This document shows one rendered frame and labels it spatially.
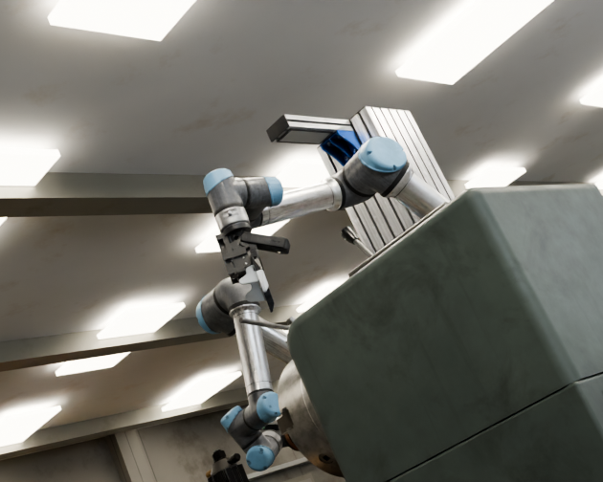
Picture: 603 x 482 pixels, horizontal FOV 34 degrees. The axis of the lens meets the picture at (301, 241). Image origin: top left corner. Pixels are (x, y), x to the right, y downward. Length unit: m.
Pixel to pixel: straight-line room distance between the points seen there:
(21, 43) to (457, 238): 3.09
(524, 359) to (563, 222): 0.34
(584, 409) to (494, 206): 0.39
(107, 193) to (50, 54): 1.32
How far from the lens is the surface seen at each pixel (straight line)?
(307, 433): 2.19
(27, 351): 7.93
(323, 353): 2.02
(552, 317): 1.73
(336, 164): 3.26
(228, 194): 2.31
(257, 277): 2.18
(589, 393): 1.71
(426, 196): 2.62
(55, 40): 4.62
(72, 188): 5.64
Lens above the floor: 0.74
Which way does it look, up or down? 18 degrees up
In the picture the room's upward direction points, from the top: 25 degrees counter-clockwise
